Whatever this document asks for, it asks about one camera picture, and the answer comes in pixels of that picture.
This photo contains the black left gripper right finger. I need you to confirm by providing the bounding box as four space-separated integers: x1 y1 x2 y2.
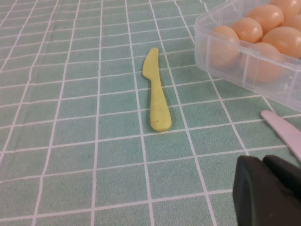
262 154 301 196

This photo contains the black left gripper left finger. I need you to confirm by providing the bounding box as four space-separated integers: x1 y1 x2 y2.
232 154 301 226

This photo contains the clear plastic egg box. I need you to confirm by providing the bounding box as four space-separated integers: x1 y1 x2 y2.
194 0 301 113

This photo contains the tan plastic egg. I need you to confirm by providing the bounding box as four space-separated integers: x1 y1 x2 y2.
262 26 301 59
209 25 242 69
269 0 301 15
282 14 301 31
231 17 263 44
246 4 285 33
241 42 285 82

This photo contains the pink plastic knife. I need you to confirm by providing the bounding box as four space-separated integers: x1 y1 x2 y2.
260 110 301 163

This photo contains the yellow plastic knife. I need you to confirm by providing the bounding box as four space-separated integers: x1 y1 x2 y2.
142 47 172 132

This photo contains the green white grid tablecloth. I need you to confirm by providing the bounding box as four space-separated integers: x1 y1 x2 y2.
0 0 301 226

